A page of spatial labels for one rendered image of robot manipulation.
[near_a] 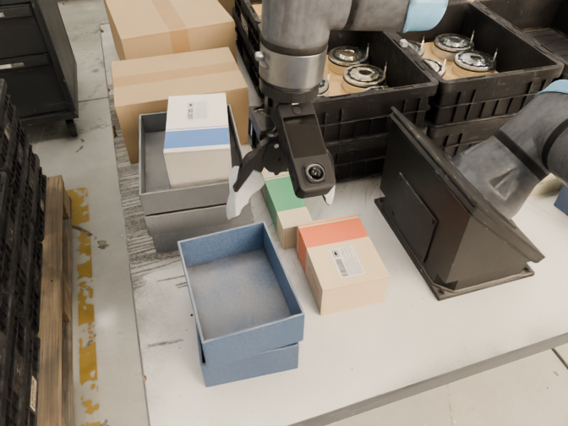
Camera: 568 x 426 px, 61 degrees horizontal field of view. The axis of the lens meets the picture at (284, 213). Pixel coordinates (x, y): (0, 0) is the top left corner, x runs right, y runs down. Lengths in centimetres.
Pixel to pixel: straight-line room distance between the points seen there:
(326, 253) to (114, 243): 131
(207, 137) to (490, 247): 54
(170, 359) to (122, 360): 87
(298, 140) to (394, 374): 43
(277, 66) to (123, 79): 74
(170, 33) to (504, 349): 105
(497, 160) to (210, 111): 54
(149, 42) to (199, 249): 69
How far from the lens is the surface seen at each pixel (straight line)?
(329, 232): 89
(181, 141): 92
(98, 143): 261
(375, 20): 54
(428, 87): 105
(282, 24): 52
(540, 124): 90
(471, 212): 77
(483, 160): 90
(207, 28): 138
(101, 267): 197
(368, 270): 84
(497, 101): 119
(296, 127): 56
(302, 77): 54
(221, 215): 93
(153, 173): 101
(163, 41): 136
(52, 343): 164
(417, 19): 56
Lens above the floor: 142
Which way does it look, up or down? 44 degrees down
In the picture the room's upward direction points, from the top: straight up
